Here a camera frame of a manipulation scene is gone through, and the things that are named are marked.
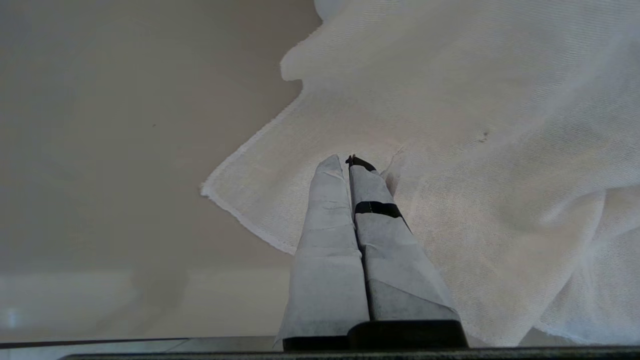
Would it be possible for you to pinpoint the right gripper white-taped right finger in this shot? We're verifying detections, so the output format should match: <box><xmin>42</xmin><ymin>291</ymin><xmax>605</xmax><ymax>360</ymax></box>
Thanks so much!
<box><xmin>346</xmin><ymin>155</ymin><xmax>468</xmax><ymax>349</ymax></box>

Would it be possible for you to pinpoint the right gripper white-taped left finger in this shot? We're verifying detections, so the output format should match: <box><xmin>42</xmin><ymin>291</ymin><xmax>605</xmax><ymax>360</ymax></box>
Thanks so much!
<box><xmin>277</xmin><ymin>154</ymin><xmax>371</xmax><ymax>351</ymax></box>

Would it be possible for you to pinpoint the white cotton cloth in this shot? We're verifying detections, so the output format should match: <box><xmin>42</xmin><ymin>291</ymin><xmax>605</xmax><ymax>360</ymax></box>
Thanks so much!
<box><xmin>200</xmin><ymin>0</ymin><xmax>640</xmax><ymax>348</ymax></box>

